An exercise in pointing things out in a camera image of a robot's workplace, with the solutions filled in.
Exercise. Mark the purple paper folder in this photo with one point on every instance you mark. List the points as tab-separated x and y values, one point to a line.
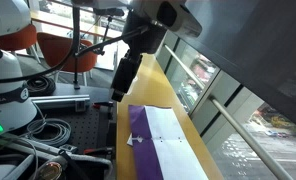
161	149

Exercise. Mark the aluminium extrusion rail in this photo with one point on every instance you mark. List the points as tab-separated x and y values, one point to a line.
79	103

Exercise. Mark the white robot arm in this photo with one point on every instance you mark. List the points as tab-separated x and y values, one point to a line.
16	108

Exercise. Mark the black camera stand pole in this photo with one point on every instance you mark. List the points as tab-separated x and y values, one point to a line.
76	38

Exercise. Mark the orange chair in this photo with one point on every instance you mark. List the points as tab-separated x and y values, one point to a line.
22	39
55	48

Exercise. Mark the metal window handrail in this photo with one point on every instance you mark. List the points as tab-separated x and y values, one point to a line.
263	155

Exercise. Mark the orange chair back left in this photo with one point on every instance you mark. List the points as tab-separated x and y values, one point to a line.
22	39

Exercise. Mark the black perforated breadboard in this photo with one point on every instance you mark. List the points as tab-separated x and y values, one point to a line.
92	129

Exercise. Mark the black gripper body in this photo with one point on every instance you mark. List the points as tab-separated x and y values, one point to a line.
125	73

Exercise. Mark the red handled clamp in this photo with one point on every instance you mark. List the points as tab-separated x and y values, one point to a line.
98	105

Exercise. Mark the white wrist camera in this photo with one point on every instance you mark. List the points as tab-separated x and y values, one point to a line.
170	14

